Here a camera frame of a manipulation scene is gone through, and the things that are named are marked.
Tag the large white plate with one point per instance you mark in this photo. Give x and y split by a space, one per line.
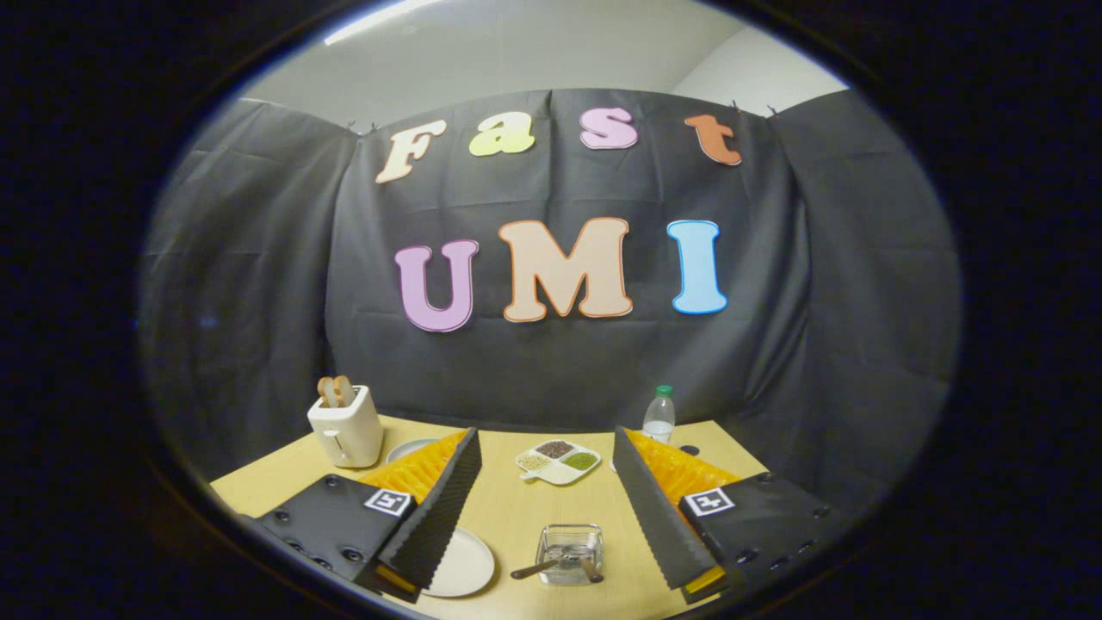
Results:
469 564

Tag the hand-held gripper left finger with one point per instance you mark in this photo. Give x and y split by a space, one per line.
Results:
443 508

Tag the white divided condiment dish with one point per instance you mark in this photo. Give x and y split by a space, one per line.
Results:
558 463

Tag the clear plastic water bottle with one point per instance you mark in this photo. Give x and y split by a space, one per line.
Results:
659 422

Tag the toast slice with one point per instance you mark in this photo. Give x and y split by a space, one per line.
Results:
326 392
344 389

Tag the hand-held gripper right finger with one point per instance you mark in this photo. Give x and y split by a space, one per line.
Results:
654 517

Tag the cream toaster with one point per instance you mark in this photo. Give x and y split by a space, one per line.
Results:
349 435

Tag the pale green food plate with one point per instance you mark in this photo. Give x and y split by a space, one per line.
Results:
409 448

